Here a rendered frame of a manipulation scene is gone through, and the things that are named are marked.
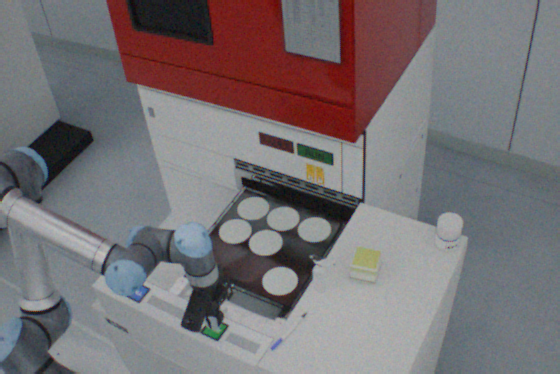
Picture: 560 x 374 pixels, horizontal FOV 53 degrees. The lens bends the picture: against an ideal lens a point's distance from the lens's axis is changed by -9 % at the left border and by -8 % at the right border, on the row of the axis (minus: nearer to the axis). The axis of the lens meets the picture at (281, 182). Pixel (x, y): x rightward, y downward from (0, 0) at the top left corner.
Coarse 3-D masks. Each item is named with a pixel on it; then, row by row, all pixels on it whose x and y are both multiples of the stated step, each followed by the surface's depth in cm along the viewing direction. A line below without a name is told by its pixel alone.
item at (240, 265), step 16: (272, 208) 192; (256, 224) 187; (336, 224) 185; (288, 240) 181; (304, 240) 181; (224, 256) 179; (240, 256) 178; (256, 256) 178; (272, 256) 177; (288, 256) 177; (304, 256) 177; (320, 256) 176; (224, 272) 174; (240, 272) 174; (256, 272) 174; (304, 272) 172; (256, 288) 169; (288, 304) 165
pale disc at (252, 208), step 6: (252, 198) 195; (258, 198) 195; (240, 204) 194; (246, 204) 194; (252, 204) 193; (258, 204) 193; (264, 204) 193; (240, 210) 192; (246, 210) 192; (252, 210) 192; (258, 210) 191; (264, 210) 191; (246, 216) 190; (252, 216) 190; (258, 216) 190
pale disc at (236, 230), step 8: (224, 224) 188; (232, 224) 188; (240, 224) 188; (248, 224) 187; (224, 232) 186; (232, 232) 185; (240, 232) 185; (248, 232) 185; (224, 240) 183; (232, 240) 183; (240, 240) 183
